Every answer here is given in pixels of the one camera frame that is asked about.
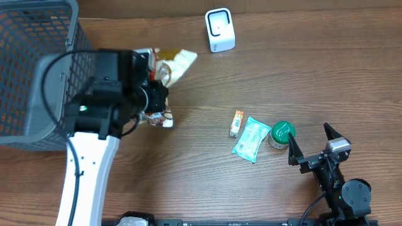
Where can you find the teal wet wipes pack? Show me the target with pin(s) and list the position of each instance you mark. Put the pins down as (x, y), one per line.
(250, 140)

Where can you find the green lid jar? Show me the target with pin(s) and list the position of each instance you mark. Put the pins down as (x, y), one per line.
(278, 136)

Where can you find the grey plastic basket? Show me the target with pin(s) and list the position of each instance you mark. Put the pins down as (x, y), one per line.
(32, 34)

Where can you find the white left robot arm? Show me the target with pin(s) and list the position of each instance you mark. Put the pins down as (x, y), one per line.
(122, 88)

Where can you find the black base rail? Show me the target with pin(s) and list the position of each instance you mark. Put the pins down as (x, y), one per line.
(178, 222)

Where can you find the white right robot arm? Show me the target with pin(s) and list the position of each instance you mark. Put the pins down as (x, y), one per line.
(348, 201)

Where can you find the orange Kleenex tissue pack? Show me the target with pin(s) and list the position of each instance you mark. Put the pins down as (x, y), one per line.
(236, 123)

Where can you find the beige snack bag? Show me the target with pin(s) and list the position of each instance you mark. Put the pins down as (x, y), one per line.
(169, 66)

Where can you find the white barcode scanner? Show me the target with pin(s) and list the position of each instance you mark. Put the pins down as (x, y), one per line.
(220, 30)

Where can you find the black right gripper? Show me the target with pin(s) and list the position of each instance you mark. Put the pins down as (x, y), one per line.
(314, 161)

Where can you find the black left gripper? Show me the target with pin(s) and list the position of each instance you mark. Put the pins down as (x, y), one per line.
(157, 96)

